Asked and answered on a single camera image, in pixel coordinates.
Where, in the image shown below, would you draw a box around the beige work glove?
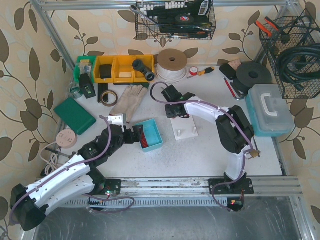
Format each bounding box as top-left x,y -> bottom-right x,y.
109,85 -> 148,123

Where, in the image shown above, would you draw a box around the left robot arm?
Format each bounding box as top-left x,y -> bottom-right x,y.
9,124 -> 144,231

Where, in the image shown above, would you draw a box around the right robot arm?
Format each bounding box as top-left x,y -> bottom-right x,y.
150,81 -> 255,184

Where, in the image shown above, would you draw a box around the red spring in tray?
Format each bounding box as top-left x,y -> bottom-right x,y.
140,129 -> 148,149

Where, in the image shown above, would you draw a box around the turquoise plastic tray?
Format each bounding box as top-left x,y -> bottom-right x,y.
135,118 -> 163,153

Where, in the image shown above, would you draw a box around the brown tape roll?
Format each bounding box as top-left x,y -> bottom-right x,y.
100,90 -> 118,107

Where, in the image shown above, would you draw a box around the red tape roll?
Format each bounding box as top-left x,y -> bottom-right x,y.
189,66 -> 198,76

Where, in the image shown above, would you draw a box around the yellow black screwdriver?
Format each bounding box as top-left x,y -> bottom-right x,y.
187,67 -> 215,79

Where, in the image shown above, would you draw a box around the green sanding block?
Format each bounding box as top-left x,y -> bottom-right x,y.
54,97 -> 97,136

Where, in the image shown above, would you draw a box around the black pipe fitting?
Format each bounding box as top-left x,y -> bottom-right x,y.
132,59 -> 155,82

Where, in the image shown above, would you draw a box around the round beige power strip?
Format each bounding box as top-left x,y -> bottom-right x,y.
55,128 -> 78,149

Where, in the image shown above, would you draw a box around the black measuring device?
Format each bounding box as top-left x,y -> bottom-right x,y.
78,73 -> 96,99

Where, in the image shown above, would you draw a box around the black sponge block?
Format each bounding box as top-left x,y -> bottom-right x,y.
219,63 -> 237,80

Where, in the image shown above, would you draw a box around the glass jar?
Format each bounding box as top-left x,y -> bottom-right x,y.
68,82 -> 83,99

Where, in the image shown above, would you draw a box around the black foam block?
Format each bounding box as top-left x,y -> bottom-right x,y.
99,64 -> 112,79

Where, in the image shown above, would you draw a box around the yellow parts bin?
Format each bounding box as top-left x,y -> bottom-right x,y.
93,54 -> 155,84

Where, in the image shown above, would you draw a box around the green parts bin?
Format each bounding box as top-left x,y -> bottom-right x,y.
73,56 -> 97,83

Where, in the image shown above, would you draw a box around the brass padlock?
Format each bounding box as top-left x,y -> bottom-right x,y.
249,149 -> 261,159

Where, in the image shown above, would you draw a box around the clear turquoise storage box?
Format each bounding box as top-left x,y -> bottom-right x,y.
245,84 -> 295,137

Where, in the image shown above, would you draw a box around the white peg base plate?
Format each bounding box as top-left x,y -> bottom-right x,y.
170,116 -> 198,141

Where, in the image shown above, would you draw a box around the white cable spool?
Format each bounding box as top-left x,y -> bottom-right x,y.
156,48 -> 188,84

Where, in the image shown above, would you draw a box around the red handled hex key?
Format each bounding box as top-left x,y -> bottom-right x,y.
223,77 -> 246,101

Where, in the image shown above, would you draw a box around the black cable spool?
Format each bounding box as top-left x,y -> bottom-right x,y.
233,62 -> 272,94

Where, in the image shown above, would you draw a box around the top wire basket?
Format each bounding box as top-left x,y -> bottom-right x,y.
129,0 -> 216,42

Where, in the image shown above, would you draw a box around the wire basket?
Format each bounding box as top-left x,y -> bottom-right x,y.
129,0 -> 216,42
259,15 -> 320,99

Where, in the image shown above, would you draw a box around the orange handled pliers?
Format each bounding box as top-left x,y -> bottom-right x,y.
254,16 -> 280,38

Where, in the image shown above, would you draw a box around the black coiled hose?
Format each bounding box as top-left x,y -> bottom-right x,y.
277,44 -> 320,88

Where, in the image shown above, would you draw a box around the right wire basket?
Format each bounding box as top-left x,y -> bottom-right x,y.
259,15 -> 320,99

